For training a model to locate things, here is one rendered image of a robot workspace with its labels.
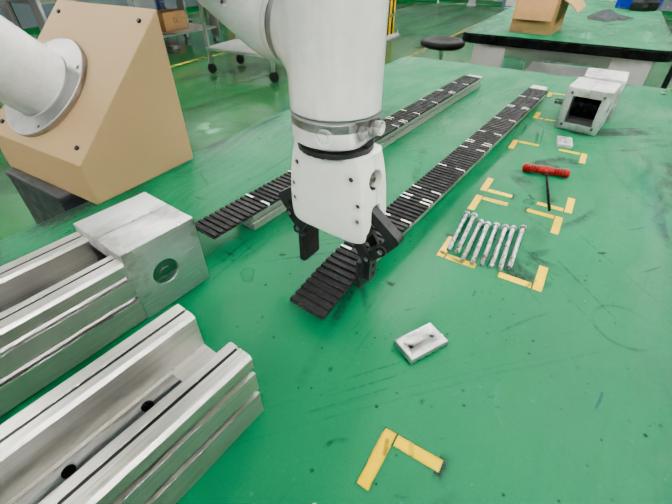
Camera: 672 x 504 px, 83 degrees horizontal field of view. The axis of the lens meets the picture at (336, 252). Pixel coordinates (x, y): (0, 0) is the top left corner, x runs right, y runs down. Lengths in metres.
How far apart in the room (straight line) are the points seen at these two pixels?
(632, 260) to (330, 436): 0.48
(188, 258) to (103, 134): 0.32
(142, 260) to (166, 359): 0.13
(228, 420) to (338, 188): 0.23
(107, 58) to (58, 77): 0.09
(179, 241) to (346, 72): 0.27
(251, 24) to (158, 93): 0.42
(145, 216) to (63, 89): 0.39
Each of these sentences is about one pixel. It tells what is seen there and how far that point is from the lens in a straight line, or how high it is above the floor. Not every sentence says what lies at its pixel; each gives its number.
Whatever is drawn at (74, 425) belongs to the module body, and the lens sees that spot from 0.36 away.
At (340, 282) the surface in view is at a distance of 0.46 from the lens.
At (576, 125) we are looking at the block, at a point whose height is 0.79.
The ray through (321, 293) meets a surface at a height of 0.80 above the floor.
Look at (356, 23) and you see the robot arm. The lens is 0.32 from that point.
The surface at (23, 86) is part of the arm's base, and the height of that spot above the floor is 0.95.
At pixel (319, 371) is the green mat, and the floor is 0.78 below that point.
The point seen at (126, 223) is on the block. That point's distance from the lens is 0.50.
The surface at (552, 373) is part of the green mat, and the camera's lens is 0.46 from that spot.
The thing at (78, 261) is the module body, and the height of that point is 0.84.
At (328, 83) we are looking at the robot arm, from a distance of 0.33.
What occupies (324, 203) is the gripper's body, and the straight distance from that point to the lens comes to 0.40.
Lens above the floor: 1.12
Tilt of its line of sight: 39 degrees down
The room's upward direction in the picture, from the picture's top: straight up
